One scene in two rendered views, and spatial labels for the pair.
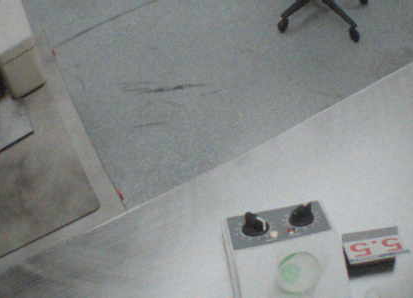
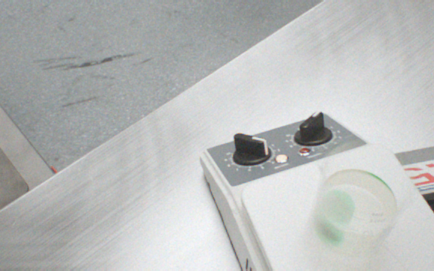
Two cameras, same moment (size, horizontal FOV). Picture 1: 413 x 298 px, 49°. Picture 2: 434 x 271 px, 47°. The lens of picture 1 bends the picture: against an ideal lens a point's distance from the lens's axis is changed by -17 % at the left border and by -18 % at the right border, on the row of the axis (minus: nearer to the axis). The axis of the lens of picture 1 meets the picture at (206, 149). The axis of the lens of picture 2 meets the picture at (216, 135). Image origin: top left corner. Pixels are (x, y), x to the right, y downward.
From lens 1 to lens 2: 0.21 m
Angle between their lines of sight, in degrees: 9
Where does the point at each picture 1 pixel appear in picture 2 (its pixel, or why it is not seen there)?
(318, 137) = (301, 45)
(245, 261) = (257, 198)
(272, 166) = (249, 85)
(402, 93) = not seen: outside the picture
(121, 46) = (31, 18)
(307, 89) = (245, 44)
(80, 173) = not seen: outside the picture
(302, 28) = not seen: outside the picture
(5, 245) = not seen: outside the picture
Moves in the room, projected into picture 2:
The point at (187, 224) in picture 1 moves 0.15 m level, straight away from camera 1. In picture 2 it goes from (154, 168) to (111, 60)
